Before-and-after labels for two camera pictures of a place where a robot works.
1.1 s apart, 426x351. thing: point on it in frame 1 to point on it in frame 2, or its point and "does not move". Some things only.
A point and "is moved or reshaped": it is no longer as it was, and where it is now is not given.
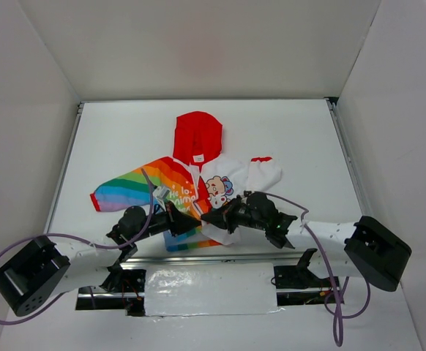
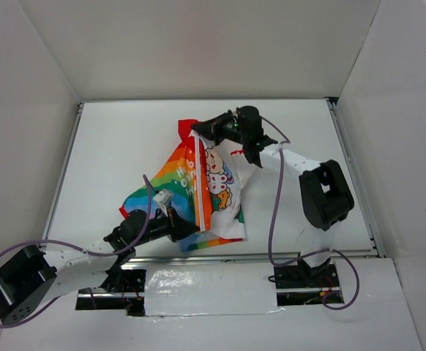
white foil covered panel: x=206 y=289 does not move
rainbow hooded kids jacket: x=195 y=181 is moved or reshaped
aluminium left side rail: x=64 y=167 does not move
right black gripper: x=229 y=214 to x=217 y=127
